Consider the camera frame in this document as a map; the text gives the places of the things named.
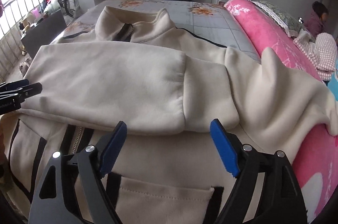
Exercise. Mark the grey lace pillow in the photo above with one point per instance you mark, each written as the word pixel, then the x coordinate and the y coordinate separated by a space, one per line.
pixel 287 22

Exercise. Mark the dark low cabinet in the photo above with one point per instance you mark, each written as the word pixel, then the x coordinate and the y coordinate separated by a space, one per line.
pixel 43 33

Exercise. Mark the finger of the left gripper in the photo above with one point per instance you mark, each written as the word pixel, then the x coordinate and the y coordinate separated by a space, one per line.
pixel 13 85
pixel 26 90

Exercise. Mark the metal window railing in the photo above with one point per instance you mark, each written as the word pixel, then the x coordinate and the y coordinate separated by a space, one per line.
pixel 14 11

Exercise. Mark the pink fleece blanket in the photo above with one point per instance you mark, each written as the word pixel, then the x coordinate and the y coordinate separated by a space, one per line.
pixel 284 105

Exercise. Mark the person in purple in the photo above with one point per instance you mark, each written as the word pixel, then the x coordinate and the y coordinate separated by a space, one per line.
pixel 315 24

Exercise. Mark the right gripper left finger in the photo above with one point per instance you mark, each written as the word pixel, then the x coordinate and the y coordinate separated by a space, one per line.
pixel 55 199

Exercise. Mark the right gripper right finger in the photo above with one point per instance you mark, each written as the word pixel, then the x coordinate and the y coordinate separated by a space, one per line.
pixel 266 189

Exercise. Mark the pink checked cloth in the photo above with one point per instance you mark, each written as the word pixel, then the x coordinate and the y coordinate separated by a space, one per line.
pixel 322 53

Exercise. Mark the bed with floral sheet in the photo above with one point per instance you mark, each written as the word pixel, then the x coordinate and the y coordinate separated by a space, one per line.
pixel 201 31

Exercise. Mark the cream zip jacket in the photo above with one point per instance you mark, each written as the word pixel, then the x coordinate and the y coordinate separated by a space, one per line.
pixel 168 170

